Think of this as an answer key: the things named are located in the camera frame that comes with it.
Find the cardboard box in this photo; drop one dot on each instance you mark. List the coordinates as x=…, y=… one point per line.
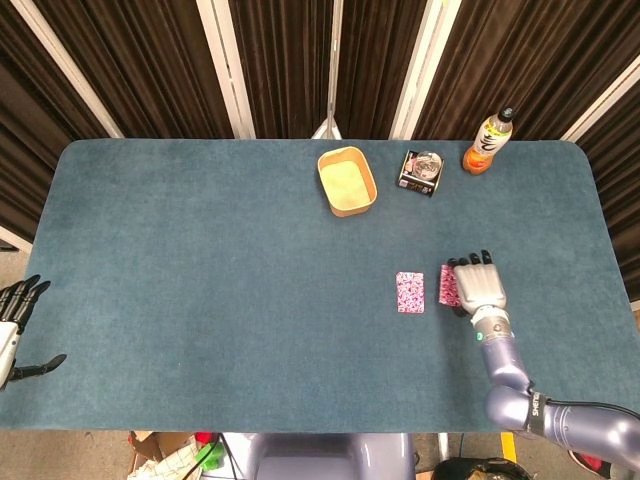
x=160, y=457

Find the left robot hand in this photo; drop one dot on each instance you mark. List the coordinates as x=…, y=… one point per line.
x=12, y=310

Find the dark brown curtain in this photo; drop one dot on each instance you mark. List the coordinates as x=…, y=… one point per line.
x=150, y=65

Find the yellow floor tape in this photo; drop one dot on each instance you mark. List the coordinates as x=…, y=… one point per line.
x=508, y=444

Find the thin white frame post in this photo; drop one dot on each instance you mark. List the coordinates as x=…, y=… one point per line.
x=334, y=65

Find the black printed box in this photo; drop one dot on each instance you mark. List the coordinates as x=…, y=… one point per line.
x=415, y=186

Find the grey robot torso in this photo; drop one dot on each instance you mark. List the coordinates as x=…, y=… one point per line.
x=335, y=457

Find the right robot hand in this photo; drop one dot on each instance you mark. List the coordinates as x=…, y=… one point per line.
x=480, y=287

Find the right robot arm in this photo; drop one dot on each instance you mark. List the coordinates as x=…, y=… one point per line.
x=505, y=365

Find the orange drink bottle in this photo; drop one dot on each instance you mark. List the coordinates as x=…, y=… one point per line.
x=481, y=152

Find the green plastic object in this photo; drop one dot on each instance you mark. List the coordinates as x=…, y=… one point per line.
x=210, y=457

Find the blue table cloth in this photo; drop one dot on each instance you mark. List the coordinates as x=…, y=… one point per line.
x=225, y=300

